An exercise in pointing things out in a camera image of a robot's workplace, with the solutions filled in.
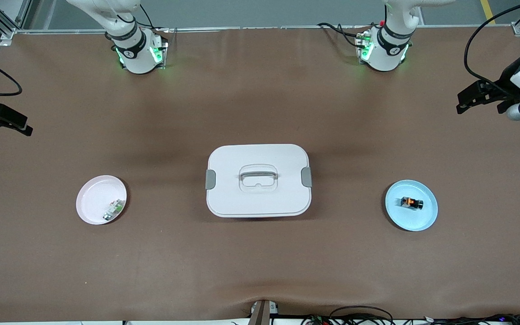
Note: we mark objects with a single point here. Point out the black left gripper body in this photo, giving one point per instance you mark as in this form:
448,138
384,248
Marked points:
505,82

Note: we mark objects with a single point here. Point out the black orange switch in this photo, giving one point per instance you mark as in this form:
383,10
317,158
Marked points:
411,203

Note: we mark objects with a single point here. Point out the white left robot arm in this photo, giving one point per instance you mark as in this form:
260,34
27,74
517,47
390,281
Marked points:
386,49

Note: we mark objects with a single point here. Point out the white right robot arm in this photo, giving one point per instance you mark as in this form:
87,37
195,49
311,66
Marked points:
138,49

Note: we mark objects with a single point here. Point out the pale pink round plate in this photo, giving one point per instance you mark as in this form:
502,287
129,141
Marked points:
93,198

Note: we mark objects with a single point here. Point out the white green circuit breaker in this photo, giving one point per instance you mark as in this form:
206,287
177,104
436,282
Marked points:
113,209

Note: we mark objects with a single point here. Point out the light blue round plate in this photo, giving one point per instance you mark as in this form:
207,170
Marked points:
415,219

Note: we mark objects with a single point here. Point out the grey box latch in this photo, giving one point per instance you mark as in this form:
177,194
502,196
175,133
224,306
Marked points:
306,177
210,179

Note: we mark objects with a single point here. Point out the white lidded storage box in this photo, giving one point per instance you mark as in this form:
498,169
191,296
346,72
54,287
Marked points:
260,203

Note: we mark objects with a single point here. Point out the metal table edge rail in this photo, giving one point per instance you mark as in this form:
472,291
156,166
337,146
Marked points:
242,28

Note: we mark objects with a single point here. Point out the brown camera mount post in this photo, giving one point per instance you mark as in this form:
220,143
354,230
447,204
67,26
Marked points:
260,313

